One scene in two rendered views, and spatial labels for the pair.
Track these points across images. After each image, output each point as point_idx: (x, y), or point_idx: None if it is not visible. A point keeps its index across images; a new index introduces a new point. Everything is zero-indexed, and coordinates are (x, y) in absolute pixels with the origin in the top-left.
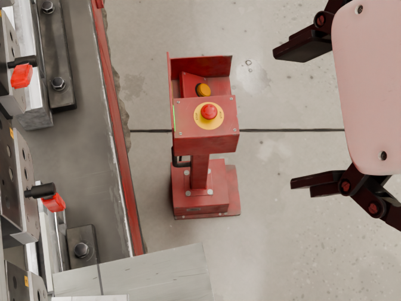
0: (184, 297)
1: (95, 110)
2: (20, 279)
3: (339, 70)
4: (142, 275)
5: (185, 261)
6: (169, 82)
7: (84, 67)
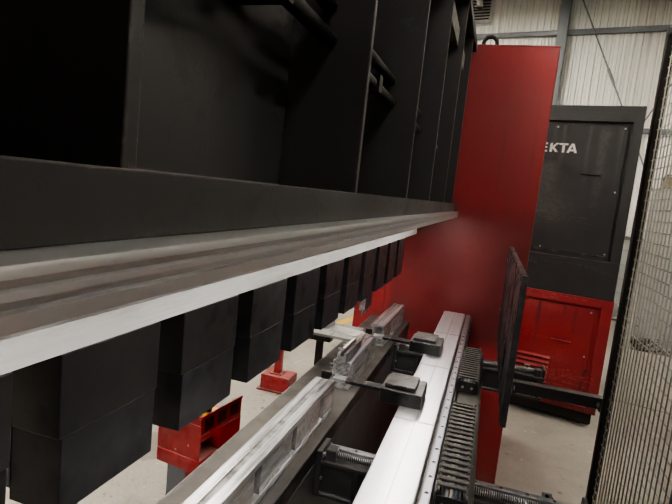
0: None
1: (281, 402)
2: None
3: None
4: (314, 329)
5: None
6: (219, 407)
7: (268, 417)
